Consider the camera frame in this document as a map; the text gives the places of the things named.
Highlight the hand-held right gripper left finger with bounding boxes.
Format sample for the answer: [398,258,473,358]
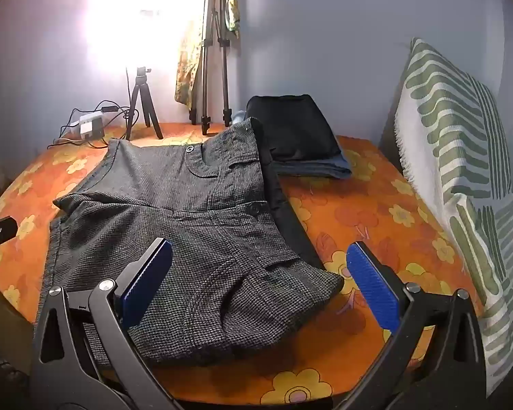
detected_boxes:
[29,237,184,410]

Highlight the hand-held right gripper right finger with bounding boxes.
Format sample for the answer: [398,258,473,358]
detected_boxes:
[330,241,488,410]

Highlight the grey houndstooth pants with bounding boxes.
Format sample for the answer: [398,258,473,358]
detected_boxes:
[34,117,345,370]

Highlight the orange floral bedsheet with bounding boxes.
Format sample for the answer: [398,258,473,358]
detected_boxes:
[0,122,488,406]

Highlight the blue folded jeans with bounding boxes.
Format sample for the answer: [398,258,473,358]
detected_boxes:
[271,149,352,179]

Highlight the white power strip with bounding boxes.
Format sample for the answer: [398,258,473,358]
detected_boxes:
[60,113,106,142]

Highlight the green striped white pillow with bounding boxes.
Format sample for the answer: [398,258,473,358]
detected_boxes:
[393,38,513,398]

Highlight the black folded garment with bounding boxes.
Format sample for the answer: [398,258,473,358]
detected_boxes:
[246,94,342,163]

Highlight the small black tripod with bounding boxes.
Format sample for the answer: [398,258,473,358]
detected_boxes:
[125,66,164,141]

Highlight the yellow floral cloth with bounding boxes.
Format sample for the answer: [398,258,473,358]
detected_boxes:
[175,21,206,107]

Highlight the tall silver tripod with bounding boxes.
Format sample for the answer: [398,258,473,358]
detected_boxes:
[189,0,234,136]

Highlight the bright lamp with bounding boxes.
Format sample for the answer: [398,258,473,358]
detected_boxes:
[85,0,199,73]

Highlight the green floral cloth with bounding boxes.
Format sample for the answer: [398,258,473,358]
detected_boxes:
[221,0,242,38]

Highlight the black cable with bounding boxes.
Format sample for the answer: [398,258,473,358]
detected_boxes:
[59,100,138,149]

